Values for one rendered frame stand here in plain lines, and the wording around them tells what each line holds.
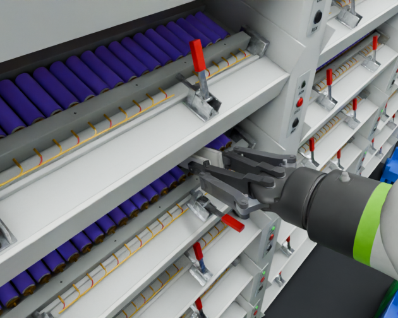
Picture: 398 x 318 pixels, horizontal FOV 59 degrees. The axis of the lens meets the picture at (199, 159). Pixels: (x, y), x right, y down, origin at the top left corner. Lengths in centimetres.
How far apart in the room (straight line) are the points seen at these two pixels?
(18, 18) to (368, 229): 35
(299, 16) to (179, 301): 52
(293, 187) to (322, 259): 127
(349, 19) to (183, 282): 60
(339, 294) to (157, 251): 117
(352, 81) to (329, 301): 91
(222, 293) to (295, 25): 63
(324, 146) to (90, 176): 80
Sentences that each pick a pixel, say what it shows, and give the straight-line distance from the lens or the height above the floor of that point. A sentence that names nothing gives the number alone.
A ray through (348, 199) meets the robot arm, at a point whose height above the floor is 105.
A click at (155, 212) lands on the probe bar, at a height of 93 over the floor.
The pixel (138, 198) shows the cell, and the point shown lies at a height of 94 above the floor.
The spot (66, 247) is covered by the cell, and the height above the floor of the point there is 94.
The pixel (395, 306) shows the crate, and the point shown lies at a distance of 126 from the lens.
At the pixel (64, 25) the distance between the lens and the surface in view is 28.
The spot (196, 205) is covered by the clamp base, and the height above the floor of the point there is 91.
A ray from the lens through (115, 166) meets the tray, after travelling 37.
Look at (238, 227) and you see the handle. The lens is 52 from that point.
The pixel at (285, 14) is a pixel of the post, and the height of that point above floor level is 116.
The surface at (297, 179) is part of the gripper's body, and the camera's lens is 43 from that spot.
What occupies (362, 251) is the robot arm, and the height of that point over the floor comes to 101.
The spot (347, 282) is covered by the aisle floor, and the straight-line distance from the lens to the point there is 165.
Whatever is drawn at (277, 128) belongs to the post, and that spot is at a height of 97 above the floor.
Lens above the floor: 132
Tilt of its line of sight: 40 degrees down
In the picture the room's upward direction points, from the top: straight up
